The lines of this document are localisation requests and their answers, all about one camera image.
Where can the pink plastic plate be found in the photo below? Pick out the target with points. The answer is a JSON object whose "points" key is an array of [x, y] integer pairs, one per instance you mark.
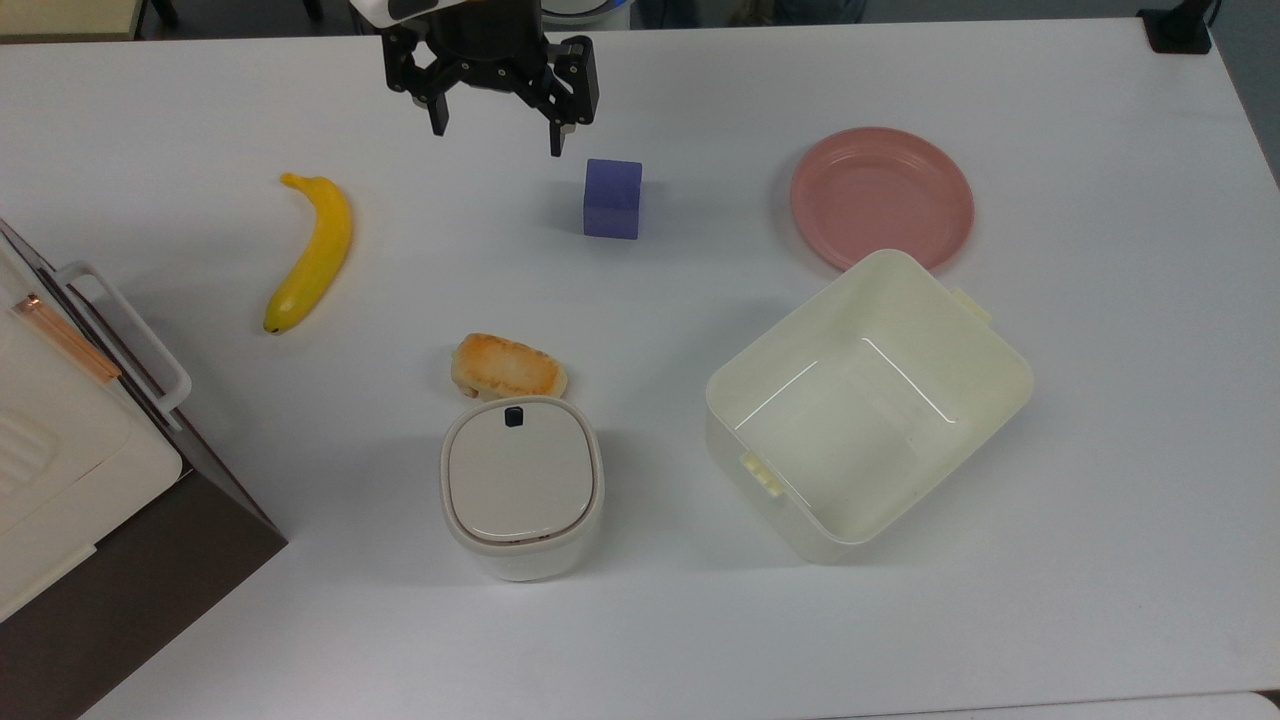
{"points": [[882, 197]]}

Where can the white toy oven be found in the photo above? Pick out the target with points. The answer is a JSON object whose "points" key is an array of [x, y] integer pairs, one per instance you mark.
{"points": [[60, 450]]}

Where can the white trash can lid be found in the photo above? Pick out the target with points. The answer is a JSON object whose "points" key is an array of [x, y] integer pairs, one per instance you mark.
{"points": [[520, 470]]}

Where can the cream plastic storage bin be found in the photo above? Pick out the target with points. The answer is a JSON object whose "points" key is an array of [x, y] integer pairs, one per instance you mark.
{"points": [[868, 405]]}

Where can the beige wooden board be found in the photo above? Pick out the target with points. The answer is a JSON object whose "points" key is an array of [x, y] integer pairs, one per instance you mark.
{"points": [[65, 15]]}

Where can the white mini trash can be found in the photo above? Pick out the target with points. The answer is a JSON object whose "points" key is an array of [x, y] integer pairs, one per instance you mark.
{"points": [[520, 562]]}

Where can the toasted bread piece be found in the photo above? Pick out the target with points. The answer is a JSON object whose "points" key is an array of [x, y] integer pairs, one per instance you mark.
{"points": [[505, 366]]}

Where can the purple foam cube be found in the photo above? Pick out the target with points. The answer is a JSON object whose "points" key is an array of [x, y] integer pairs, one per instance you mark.
{"points": [[612, 198]]}

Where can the yellow banana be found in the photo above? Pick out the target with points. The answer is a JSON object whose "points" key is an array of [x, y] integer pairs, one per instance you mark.
{"points": [[318, 250]]}

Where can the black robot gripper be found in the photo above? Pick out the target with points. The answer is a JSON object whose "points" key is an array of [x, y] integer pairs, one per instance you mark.
{"points": [[485, 45]]}

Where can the black clamp mount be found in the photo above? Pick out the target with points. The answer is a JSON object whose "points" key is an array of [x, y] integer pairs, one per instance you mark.
{"points": [[1180, 28]]}

